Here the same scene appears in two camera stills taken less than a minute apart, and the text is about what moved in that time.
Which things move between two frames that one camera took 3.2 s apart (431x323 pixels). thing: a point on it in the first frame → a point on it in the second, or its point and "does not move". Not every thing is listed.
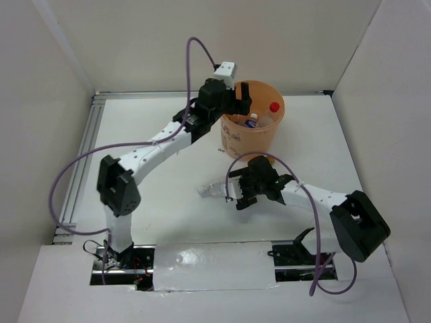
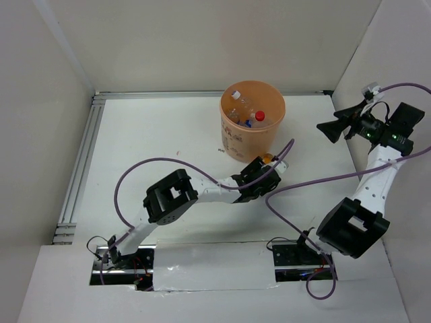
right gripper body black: [251, 187] → [365, 126]
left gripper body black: [230, 105] → [254, 167]
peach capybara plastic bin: [253, 136] does not move
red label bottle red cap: [274, 107] → [260, 121]
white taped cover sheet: [213, 266] does not move
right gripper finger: [239, 172] → [351, 113]
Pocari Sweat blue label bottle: [252, 120] → [247, 123]
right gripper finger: [244, 202] → [334, 129]
